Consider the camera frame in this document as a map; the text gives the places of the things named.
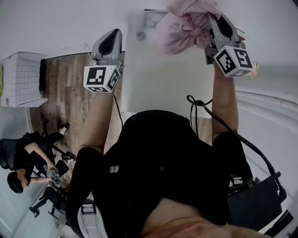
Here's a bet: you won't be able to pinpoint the thick white pipe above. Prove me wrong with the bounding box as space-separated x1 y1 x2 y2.
236 102 298 127

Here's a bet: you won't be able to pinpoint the yellow-green clothes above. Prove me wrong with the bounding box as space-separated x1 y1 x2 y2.
0 65 5 98

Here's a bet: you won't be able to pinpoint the white table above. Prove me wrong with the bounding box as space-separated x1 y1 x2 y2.
121 23 236 119

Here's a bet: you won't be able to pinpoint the person's right forearm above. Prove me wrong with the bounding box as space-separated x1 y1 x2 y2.
211 62 239 146

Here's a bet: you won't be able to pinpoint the thin black cable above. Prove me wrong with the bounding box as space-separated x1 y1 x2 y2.
113 93 124 128

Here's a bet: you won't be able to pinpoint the thick black cable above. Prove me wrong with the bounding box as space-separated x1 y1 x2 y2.
186 94 287 203

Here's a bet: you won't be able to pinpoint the person's left forearm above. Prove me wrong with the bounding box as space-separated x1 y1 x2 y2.
78 92 116 155

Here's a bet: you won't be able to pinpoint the grey cloth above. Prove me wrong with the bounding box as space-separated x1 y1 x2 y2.
46 170 62 187

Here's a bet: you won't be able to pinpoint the thin white pipe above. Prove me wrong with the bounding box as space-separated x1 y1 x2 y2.
236 95 298 114
235 90 298 105

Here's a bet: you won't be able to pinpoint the black battery pack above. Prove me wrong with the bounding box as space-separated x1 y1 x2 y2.
226 173 287 233

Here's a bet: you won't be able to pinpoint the white harness strap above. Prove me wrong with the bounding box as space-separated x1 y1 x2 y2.
77 199 110 238

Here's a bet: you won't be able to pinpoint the person's black shirt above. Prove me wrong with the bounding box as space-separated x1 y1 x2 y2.
65 109 255 238

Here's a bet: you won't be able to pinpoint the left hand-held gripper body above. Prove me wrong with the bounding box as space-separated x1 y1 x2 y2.
83 57 126 93

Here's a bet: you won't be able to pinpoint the artificial flower bouquet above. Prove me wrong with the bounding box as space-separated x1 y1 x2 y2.
246 60 262 79

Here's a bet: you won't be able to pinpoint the person's head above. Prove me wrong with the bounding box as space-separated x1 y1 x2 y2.
140 197 271 238

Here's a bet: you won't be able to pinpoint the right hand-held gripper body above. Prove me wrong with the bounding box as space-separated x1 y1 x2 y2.
204 39 254 78

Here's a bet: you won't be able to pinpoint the pink clothes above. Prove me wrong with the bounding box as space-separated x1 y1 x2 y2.
156 0 222 56

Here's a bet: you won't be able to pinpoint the white power cable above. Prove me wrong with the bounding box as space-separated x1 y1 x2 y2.
81 99 94 119

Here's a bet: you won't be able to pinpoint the white grid fabric storage box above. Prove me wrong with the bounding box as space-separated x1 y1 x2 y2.
0 51 48 108

